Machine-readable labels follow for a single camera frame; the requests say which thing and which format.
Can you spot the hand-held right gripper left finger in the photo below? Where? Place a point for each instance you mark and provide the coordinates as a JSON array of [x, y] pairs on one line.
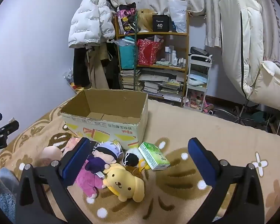
[[75, 161]]

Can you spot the cream padded chair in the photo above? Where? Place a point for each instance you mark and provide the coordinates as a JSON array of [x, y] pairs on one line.
[[233, 39]]

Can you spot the yellow dog plush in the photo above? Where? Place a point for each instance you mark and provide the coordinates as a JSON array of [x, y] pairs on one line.
[[121, 182]]

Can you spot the blonde wig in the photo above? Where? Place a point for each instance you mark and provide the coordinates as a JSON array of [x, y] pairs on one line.
[[145, 19]]

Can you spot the thin green pole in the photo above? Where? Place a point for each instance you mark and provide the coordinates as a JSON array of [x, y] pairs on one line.
[[135, 51]]

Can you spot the light blue cloth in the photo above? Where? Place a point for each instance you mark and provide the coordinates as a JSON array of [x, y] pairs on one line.
[[197, 78]]

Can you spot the white-haired plush doll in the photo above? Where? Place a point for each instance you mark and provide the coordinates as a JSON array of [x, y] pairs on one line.
[[105, 154]]

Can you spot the beige round plush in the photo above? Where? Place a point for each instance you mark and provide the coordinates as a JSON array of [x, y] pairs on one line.
[[51, 154]]

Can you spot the black box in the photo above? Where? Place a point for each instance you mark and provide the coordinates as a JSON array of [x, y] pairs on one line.
[[161, 23]]

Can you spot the printed cardboard box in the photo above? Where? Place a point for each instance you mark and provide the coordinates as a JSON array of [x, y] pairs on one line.
[[107, 128]]

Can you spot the dark hanging coat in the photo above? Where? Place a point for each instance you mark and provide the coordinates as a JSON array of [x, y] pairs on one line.
[[80, 65]]

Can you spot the green tissue pack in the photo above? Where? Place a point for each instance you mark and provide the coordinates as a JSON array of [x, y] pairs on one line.
[[154, 156]]

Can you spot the white puffer jacket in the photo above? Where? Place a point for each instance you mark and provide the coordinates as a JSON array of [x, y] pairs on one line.
[[88, 23]]

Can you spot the beige hanging coat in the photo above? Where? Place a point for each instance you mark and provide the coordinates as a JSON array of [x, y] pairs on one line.
[[96, 70]]

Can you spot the clear plastic bag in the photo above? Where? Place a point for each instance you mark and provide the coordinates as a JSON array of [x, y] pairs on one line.
[[178, 16]]

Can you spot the pink plush toy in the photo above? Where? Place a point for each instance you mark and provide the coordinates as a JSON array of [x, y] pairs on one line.
[[88, 182]]

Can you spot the black printed bag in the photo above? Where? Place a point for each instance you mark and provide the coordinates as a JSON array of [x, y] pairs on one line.
[[127, 18]]

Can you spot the red patterned bag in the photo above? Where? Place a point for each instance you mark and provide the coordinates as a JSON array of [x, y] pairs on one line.
[[148, 52]]

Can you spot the wooden shelf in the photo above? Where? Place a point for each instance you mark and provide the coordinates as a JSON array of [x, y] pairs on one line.
[[163, 34]]

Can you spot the black pouch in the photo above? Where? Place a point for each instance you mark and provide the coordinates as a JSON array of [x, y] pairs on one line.
[[199, 51]]

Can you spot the person's blue-grey pants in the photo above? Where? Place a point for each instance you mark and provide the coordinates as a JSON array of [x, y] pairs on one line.
[[7, 191]]

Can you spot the pink items in cart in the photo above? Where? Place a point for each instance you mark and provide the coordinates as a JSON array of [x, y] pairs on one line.
[[193, 101]]

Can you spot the pile of books and papers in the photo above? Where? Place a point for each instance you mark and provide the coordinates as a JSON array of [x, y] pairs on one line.
[[161, 86]]

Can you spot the pink and white roller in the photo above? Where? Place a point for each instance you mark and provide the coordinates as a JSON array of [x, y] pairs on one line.
[[210, 110]]

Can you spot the group of white cosmetic bottles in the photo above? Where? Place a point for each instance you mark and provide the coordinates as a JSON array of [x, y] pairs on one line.
[[175, 57]]

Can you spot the teal bag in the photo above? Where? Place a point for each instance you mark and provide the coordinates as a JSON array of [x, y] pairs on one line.
[[127, 54]]

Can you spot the pile of small clutter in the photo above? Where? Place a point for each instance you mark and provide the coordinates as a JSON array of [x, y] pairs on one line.
[[71, 79]]

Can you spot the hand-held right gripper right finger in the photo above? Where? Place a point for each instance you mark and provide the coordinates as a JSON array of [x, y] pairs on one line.
[[201, 163]]

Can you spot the white storage cart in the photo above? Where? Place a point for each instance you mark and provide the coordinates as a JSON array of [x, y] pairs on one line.
[[199, 61]]

